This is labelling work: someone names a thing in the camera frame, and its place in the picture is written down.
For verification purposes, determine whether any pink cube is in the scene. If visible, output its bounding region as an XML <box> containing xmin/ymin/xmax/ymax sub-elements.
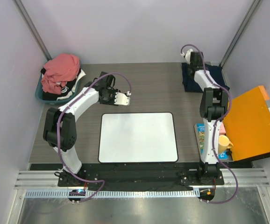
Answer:
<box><xmin>219</xmin><ymin>123</ymin><xmax>226</xmax><ymax>135</ymax></box>

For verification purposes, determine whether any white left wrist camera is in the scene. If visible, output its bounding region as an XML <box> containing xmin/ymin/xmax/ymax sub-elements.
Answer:
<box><xmin>114</xmin><ymin>91</ymin><xmax>131</xmax><ymax>106</ymax></box>

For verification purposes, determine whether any navy blue t-shirt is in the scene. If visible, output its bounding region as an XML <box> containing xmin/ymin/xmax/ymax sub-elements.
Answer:
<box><xmin>182</xmin><ymin>63</ymin><xmax>230</xmax><ymax>93</ymax></box>

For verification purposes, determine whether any white mat with black border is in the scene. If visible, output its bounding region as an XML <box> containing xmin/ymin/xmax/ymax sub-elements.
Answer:
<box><xmin>98</xmin><ymin>112</ymin><xmax>178</xmax><ymax>163</ymax></box>

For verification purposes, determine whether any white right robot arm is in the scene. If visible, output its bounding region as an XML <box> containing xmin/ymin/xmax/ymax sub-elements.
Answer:
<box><xmin>185</xmin><ymin>49</ymin><xmax>228</xmax><ymax>185</ymax></box>

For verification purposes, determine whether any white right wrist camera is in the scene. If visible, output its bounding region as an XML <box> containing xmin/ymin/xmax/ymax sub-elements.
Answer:
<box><xmin>180</xmin><ymin>49</ymin><xmax>193</xmax><ymax>64</ymax></box>

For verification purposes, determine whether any orange board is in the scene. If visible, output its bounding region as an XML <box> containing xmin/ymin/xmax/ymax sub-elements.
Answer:
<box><xmin>223</xmin><ymin>85</ymin><xmax>270</xmax><ymax>161</ymax></box>

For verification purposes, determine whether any yellow mug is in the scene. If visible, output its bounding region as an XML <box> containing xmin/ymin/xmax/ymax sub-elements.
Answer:
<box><xmin>218</xmin><ymin>135</ymin><xmax>234</xmax><ymax>154</ymax></box>

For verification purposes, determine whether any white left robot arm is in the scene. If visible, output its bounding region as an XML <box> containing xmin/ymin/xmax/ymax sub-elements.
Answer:
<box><xmin>43</xmin><ymin>72</ymin><xmax>131</xmax><ymax>186</ymax></box>

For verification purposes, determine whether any teal laundry basket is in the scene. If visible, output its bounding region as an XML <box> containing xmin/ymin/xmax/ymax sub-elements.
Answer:
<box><xmin>35</xmin><ymin>66</ymin><xmax>85</xmax><ymax>105</ymax></box>

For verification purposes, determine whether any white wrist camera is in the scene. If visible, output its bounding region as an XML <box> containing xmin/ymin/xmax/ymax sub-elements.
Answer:
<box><xmin>114</xmin><ymin>91</ymin><xmax>131</xmax><ymax>106</ymax></box>
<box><xmin>180</xmin><ymin>49</ymin><xmax>193</xmax><ymax>64</ymax></box>

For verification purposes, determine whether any white slotted cable duct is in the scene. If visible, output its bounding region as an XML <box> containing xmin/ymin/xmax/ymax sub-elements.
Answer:
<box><xmin>25</xmin><ymin>189</ymin><xmax>200</xmax><ymax>199</ymax></box>

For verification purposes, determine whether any pink crumpled t-shirt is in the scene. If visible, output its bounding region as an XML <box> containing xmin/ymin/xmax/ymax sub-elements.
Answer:
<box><xmin>41</xmin><ymin>53</ymin><xmax>80</xmax><ymax>95</ymax></box>

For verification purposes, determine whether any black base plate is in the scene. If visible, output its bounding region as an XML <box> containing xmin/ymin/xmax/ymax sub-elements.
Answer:
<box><xmin>58</xmin><ymin>162</ymin><xmax>224</xmax><ymax>191</ymax></box>

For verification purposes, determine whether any colourful picture book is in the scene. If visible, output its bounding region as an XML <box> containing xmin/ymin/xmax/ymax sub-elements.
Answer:
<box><xmin>194</xmin><ymin>123</ymin><xmax>233</xmax><ymax>161</ymax></box>

